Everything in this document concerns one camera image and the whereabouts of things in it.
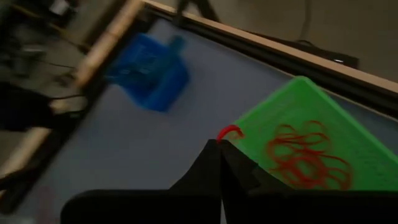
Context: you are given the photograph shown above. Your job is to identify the red rubber band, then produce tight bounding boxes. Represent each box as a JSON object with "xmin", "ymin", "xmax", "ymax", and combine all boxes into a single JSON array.
[
  {"xmin": 270, "ymin": 154, "xmax": 354, "ymax": 190},
  {"xmin": 216, "ymin": 124, "xmax": 246, "ymax": 144}
]

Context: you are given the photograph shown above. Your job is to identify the blue plastic basket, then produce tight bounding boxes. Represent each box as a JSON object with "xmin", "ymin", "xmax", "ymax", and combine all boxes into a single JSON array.
[{"xmin": 104, "ymin": 32, "xmax": 190, "ymax": 113}]

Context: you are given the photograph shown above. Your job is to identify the green plastic basket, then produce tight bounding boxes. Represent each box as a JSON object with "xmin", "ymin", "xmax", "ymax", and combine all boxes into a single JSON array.
[{"xmin": 228, "ymin": 75, "xmax": 398, "ymax": 191}]

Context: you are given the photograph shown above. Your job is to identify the yellow bands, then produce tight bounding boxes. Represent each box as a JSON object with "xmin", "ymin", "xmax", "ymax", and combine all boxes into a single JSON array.
[{"xmin": 267, "ymin": 120, "xmax": 330, "ymax": 162}]

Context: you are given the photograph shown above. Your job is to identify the black hanging cable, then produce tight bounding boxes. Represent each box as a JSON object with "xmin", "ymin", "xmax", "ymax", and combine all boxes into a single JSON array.
[{"xmin": 298, "ymin": 0, "xmax": 313, "ymax": 43}]

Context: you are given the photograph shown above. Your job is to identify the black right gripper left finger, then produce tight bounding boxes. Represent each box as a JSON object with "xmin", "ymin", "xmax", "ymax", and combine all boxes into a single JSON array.
[{"xmin": 60, "ymin": 139, "xmax": 223, "ymax": 224}]

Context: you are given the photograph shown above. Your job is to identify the blue grey table mat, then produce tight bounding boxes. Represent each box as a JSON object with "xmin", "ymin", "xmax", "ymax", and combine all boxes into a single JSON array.
[{"xmin": 12, "ymin": 18, "xmax": 398, "ymax": 224}]

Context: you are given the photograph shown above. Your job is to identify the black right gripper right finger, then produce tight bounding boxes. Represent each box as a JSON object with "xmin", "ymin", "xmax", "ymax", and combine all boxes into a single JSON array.
[{"xmin": 220, "ymin": 139, "xmax": 398, "ymax": 224}]

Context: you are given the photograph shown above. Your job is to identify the black aluminium table frame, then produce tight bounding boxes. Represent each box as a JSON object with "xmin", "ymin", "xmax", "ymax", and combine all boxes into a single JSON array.
[{"xmin": 0, "ymin": 0, "xmax": 398, "ymax": 215}]

